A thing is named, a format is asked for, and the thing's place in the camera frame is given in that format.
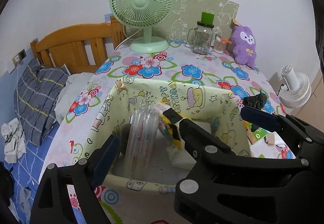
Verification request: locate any black plastic bag bundle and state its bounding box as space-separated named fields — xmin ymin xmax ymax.
xmin=243 ymin=92 xmax=268 ymax=110

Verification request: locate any yellow cartoon tissue pack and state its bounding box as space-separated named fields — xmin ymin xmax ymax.
xmin=154 ymin=103 xmax=186 ymax=150

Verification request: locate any white roll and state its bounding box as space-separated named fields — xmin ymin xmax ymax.
xmin=264 ymin=133 xmax=276 ymax=146

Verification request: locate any green orange tissue pack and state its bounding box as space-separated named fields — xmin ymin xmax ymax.
xmin=243 ymin=121 xmax=268 ymax=144

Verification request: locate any beige door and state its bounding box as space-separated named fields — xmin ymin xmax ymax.
xmin=291 ymin=70 xmax=324 ymax=131

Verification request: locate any white standing fan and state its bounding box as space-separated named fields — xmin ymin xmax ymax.
xmin=278 ymin=65 xmax=311 ymax=109

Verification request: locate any white crumpled cloth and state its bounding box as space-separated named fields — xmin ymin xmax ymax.
xmin=1 ymin=118 xmax=26 ymax=164

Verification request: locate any floral tablecloth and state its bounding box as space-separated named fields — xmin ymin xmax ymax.
xmin=45 ymin=44 xmax=293 ymax=223

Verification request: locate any yellow fabric storage box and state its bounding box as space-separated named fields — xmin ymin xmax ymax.
xmin=84 ymin=78 xmax=250 ymax=194

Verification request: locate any purple plush bunny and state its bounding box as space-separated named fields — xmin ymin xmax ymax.
xmin=231 ymin=23 xmax=256 ymax=69

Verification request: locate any toothpick jar orange lid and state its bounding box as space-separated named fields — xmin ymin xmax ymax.
xmin=214 ymin=35 xmax=232 ymax=54

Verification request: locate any grey plaid pillow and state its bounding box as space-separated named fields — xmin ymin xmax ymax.
xmin=14 ymin=58 xmax=69 ymax=146

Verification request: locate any glass jar with green lid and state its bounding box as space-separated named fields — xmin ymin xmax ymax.
xmin=186 ymin=12 xmax=214 ymax=55

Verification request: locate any green patterned board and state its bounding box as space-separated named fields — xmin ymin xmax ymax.
xmin=152 ymin=0 xmax=239 ymax=42

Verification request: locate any wooden bed headboard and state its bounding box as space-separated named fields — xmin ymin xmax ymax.
xmin=30 ymin=16 xmax=126 ymax=74

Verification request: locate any green desk fan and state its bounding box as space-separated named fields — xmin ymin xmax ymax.
xmin=110 ymin=0 xmax=175 ymax=53

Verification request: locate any wall power socket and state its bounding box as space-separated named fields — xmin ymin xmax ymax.
xmin=12 ymin=49 xmax=26 ymax=67

